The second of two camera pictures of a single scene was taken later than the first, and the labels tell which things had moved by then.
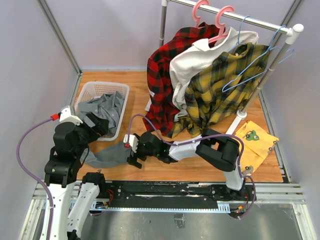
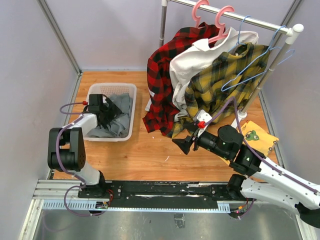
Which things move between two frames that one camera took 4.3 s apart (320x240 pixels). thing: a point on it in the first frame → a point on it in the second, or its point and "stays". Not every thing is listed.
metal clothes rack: [292, 30] stays
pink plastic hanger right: [219, 25] stays
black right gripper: [132, 160] → [184, 143]
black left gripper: [100, 127] → [114, 112]
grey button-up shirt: [108, 106] → [120, 127]
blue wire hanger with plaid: [238, 43] stays
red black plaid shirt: [161, 114] stays
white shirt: [196, 56] stays
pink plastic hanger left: [197, 4] stays
